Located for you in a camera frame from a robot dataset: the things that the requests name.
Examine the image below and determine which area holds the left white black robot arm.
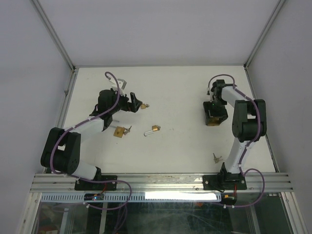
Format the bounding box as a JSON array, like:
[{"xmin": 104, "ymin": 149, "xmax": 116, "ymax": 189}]
[{"xmin": 40, "ymin": 89, "xmax": 143, "ymax": 189}]

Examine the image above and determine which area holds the silver key set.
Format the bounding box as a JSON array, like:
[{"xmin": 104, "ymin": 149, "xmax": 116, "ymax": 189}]
[
  {"xmin": 213, "ymin": 153, "xmax": 223, "ymax": 164},
  {"xmin": 123, "ymin": 126, "xmax": 132, "ymax": 135}
]

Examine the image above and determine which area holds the aluminium front rail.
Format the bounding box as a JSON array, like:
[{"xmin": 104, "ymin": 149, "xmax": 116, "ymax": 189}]
[{"xmin": 30, "ymin": 172, "xmax": 293, "ymax": 193}]

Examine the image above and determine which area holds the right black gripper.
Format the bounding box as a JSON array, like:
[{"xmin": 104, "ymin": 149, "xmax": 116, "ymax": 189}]
[{"xmin": 203, "ymin": 98, "xmax": 227, "ymax": 123}]

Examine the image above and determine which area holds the purple cable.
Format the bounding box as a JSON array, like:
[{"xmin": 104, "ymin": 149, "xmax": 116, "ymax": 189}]
[
  {"xmin": 206, "ymin": 74, "xmax": 266, "ymax": 209},
  {"xmin": 50, "ymin": 71, "xmax": 134, "ymax": 210}
]

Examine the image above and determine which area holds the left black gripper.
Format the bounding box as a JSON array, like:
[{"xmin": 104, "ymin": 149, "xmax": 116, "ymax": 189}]
[{"xmin": 109, "ymin": 90, "xmax": 142, "ymax": 115}]

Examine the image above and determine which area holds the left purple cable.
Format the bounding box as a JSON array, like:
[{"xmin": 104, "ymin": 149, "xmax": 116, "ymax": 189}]
[{"xmin": 50, "ymin": 71, "xmax": 134, "ymax": 210}]

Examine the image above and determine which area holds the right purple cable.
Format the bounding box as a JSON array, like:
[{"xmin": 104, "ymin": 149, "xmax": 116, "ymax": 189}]
[{"xmin": 206, "ymin": 74, "xmax": 266, "ymax": 209}]

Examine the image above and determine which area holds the slotted grey cable duct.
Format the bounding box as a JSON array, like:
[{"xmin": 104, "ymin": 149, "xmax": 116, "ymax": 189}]
[{"xmin": 41, "ymin": 192, "xmax": 221, "ymax": 203}]

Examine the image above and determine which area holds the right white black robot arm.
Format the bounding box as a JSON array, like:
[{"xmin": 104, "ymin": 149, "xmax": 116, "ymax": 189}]
[{"xmin": 203, "ymin": 79, "xmax": 267, "ymax": 189}]

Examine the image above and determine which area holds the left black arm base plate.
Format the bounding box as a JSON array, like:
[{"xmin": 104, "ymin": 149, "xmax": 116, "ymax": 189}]
[{"xmin": 74, "ymin": 175, "xmax": 117, "ymax": 191}]

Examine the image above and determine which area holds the large brass padlock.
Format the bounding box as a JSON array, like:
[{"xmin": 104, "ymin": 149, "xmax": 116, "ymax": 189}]
[
  {"xmin": 207, "ymin": 117, "xmax": 220, "ymax": 126},
  {"xmin": 110, "ymin": 119, "xmax": 125, "ymax": 138}
]

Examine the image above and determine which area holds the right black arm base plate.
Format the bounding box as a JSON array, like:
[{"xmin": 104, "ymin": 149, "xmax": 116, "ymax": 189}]
[{"xmin": 202, "ymin": 174, "xmax": 247, "ymax": 192}]

